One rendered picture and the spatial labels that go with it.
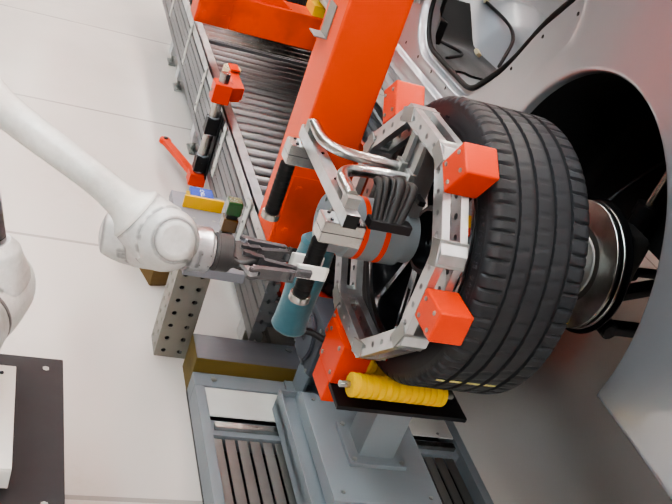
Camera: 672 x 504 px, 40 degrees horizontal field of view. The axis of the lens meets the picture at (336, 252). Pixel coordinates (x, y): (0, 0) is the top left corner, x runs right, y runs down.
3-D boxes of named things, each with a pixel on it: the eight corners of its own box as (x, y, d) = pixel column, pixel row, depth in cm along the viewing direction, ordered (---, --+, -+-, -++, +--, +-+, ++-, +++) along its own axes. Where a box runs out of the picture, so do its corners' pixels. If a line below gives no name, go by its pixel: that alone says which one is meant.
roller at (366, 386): (451, 413, 218) (460, 394, 216) (338, 401, 207) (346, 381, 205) (443, 397, 223) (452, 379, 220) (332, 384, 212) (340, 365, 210)
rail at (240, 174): (279, 331, 282) (300, 272, 272) (250, 327, 279) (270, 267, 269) (194, 53, 484) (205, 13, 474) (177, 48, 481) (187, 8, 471)
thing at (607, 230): (598, 350, 216) (645, 223, 208) (571, 346, 213) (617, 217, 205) (531, 300, 244) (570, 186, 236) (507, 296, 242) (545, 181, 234)
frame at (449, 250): (400, 408, 196) (502, 188, 172) (372, 405, 194) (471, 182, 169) (340, 270, 241) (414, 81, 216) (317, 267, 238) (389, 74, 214)
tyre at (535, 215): (550, 57, 210) (420, 225, 259) (461, 32, 202) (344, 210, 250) (629, 298, 172) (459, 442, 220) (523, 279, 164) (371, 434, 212)
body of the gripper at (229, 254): (203, 255, 181) (248, 262, 184) (208, 278, 174) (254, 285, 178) (213, 223, 178) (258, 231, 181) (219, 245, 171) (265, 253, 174)
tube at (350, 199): (432, 225, 183) (452, 179, 178) (343, 209, 176) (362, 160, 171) (406, 184, 197) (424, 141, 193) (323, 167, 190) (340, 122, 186)
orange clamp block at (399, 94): (424, 121, 211) (425, 86, 213) (393, 114, 208) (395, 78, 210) (410, 132, 217) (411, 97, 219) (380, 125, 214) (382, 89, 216)
